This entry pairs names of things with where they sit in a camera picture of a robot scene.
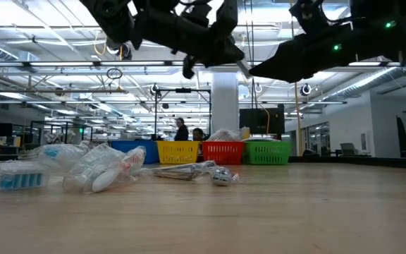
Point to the white building column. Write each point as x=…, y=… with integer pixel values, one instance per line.
x=225, y=106

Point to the person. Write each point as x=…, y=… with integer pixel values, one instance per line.
x=181, y=131
x=198, y=135

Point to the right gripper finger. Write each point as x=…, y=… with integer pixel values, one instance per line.
x=294, y=45
x=291, y=67

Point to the red plastic bin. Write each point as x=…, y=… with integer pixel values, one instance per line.
x=222, y=152

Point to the teal toothbrush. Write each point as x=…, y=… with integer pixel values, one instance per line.
x=62, y=157

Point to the cotton balls plastic bag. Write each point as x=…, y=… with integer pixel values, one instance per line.
x=226, y=135

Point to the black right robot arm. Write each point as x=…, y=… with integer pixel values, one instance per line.
x=382, y=39

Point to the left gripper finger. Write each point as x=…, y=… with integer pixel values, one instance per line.
x=224, y=56
x=234, y=47

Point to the blue plastic bin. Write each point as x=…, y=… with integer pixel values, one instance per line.
x=143, y=151

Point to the silver foil toothpaste tube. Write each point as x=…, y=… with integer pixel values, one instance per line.
x=206, y=164
x=221, y=176

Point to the clear packaged metal tool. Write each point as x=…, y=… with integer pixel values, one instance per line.
x=182, y=173

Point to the blue toothbrush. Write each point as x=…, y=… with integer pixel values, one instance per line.
x=16, y=175

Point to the silver ventilation duct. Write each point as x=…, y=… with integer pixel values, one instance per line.
x=345, y=91

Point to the green plastic bin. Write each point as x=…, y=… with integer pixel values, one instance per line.
x=266, y=152

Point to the yellow plastic bin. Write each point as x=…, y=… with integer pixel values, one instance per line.
x=177, y=152

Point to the red toothbrush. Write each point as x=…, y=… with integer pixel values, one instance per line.
x=101, y=173

